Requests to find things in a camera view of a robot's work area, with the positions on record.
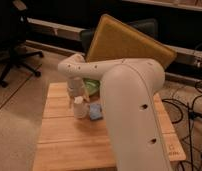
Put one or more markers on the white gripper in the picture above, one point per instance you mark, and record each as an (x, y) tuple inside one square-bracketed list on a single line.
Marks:
[(76, 87)]

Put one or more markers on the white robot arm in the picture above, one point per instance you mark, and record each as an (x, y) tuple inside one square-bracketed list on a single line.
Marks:
[(127, 87)]

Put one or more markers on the green bowl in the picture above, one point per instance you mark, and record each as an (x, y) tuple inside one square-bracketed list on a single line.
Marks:
[(92, 86)]

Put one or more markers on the blue sponge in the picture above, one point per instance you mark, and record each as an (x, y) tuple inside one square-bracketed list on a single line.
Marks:
[(95, 112)]

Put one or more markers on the yellow padded board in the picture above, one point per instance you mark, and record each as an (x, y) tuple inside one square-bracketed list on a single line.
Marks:
[(114, 39)]

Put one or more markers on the black office chair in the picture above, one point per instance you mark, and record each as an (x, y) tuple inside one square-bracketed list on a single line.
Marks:
[(14, 27)]

